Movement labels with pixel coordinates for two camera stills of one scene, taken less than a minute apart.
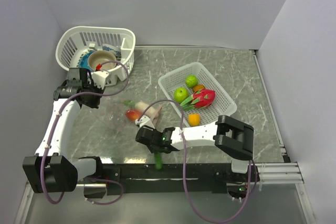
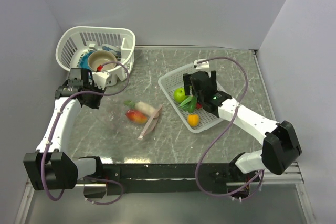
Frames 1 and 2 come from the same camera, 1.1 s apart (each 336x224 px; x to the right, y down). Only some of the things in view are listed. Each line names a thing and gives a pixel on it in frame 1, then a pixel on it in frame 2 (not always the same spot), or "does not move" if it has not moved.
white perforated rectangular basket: [222, 106] does not move
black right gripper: [152, 149] → [187, 83]
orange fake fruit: [194, 119] does not move
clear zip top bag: [135, 110] does not move
